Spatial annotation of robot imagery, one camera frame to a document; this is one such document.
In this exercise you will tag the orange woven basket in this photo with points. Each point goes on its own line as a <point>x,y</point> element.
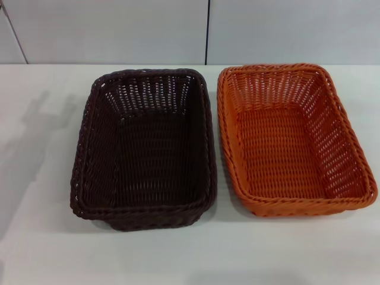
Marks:
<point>282,148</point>

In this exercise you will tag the dark brown woven basket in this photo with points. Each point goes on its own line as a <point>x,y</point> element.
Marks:
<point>148,154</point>

